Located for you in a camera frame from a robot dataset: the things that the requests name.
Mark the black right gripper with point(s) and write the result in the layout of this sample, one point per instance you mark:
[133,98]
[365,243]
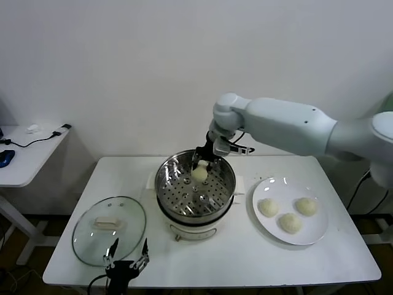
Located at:
[206,153]

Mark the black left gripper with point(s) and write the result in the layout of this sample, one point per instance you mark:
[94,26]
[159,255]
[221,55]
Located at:
[121,269]

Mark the white steamed baozi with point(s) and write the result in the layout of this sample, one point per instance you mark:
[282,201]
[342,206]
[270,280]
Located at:
[306,206]
[268,208]
[289,222]
[199,174]

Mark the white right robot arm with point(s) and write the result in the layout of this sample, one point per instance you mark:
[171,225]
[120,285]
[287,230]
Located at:
[291,126]

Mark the perforated steel steamer basket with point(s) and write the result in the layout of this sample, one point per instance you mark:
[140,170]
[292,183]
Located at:
[172,196]

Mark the cream electric cooker base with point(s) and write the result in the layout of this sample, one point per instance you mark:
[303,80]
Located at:
[190,227]

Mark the white round plate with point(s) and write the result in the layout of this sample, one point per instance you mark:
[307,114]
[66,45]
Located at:
[307,230]

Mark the white side desk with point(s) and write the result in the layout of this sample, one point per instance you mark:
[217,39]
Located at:
[30,159]

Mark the black and white adapter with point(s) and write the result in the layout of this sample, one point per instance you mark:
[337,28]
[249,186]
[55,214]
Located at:
[63,129]

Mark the blue computer mouse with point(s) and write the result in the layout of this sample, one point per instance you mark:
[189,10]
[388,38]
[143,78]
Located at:
[6,158]

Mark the small white desk object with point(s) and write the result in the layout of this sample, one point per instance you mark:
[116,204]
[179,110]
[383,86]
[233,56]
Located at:
[33,129]

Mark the pale green appliance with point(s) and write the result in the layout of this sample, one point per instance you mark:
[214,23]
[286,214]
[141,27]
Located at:
[389,104]

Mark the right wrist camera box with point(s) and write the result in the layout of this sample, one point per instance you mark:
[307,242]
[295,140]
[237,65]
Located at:
[221,147]

